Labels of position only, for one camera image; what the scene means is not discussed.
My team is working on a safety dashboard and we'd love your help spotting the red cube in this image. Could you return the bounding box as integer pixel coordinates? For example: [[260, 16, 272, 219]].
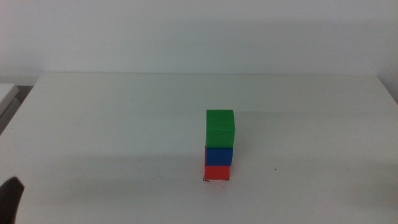
[[203, 145, 231, 181]]

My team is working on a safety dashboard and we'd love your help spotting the blue cube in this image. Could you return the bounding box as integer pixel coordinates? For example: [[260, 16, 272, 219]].
[[205, 146, 234, 167]]

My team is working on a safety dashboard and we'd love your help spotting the green cube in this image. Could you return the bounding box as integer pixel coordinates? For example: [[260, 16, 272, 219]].
[[205, 109, 236, 149]]

